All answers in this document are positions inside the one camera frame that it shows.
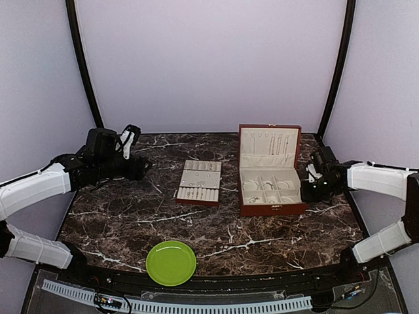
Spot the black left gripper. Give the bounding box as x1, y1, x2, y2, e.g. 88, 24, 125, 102
96, 154, 152, 181

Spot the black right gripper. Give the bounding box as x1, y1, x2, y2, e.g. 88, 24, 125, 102
301, 175, 338, 202

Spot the brown jewelry box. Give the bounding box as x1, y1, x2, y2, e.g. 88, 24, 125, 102
238, 124, 308, 217

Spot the jewelry tray brown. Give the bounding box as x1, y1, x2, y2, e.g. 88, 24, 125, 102
175, 160, 222, 206

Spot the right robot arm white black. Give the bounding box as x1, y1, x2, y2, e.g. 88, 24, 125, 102
301, 147, 418, 284

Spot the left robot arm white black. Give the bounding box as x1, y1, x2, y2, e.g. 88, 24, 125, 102
1, 125, 152, 285

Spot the green plate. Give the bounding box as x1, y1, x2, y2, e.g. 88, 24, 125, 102
145, 241, 197, 287

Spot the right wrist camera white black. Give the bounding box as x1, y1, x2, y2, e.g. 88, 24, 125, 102
306, 164, 322, 183

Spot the right black frame post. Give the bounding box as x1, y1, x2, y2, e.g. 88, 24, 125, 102
317, 0, 356, 141

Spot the black frame post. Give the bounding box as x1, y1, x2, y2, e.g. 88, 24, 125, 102
317, 0, 356, 141
65, 0, 104, 128

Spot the white slotted cable duct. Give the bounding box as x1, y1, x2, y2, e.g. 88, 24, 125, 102
41, 279, 313, 313

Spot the left black frame post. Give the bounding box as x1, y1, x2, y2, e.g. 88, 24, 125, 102
65, 0, 104, 128

